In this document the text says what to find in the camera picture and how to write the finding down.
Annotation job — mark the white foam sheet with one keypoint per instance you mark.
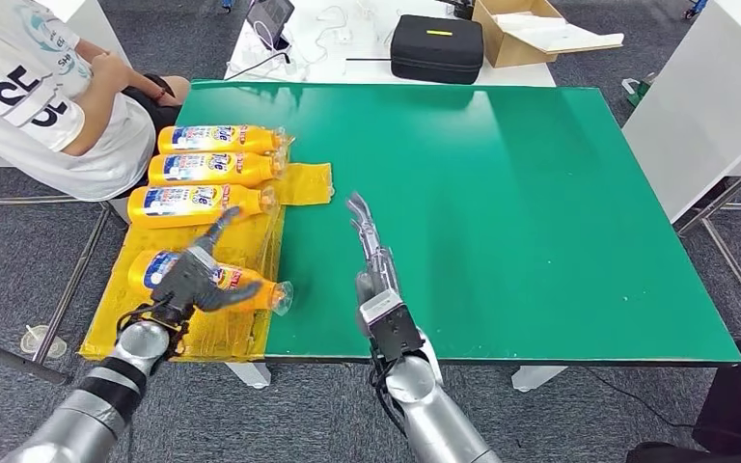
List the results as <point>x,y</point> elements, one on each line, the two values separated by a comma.
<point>561,35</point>

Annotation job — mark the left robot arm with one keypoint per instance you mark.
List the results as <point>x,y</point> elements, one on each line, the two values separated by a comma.
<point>96,396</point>

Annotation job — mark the metal table frame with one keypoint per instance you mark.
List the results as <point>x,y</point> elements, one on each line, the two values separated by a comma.
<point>738,184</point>

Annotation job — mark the small green object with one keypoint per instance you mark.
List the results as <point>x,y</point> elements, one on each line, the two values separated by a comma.
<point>638,93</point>

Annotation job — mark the metal chair frame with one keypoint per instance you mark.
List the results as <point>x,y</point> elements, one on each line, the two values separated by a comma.
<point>6,358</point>

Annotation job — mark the tablet on stand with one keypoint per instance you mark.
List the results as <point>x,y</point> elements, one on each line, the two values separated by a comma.
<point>271,19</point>

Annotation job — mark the black tool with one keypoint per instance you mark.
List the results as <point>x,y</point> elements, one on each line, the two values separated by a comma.
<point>463,9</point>

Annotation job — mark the person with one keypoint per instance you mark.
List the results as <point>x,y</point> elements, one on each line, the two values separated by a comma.
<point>38,128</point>

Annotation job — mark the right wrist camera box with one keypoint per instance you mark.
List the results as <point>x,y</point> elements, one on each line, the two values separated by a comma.
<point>391,323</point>

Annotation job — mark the white table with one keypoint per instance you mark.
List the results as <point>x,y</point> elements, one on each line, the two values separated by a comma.
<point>370,32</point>

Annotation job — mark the person's right hand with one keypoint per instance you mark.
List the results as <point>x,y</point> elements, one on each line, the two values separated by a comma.
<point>109,65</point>

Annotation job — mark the person's right forearm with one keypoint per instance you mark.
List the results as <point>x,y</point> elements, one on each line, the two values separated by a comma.
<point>92,121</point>

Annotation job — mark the cardboard box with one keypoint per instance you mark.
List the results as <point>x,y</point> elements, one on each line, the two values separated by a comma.
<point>510,51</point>

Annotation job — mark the white table foot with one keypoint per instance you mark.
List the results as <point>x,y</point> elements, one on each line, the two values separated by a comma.
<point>538,378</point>
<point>250,376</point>

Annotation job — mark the black carrying case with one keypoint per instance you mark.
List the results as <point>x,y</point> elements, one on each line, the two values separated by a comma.
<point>437,54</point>

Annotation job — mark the yellow taped mat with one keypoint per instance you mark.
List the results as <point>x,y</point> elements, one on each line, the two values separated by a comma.
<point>242,339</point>

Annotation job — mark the large white cabinet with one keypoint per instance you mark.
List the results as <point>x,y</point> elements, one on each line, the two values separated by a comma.
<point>699,96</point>

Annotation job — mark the orange detergent bottle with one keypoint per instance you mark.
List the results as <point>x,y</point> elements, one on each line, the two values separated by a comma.
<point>211,169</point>
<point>153,268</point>
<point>217,139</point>
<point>179,206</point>

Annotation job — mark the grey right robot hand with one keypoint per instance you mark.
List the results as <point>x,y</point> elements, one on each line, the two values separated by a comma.
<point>377,262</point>

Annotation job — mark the clear plastic cup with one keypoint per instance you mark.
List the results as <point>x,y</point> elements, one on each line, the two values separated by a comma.
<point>28,344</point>

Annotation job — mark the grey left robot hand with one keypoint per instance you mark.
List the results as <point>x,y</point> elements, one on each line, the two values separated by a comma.
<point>188,281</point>

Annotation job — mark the person's left forearm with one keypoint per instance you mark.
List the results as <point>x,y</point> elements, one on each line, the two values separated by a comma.
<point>134,76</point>

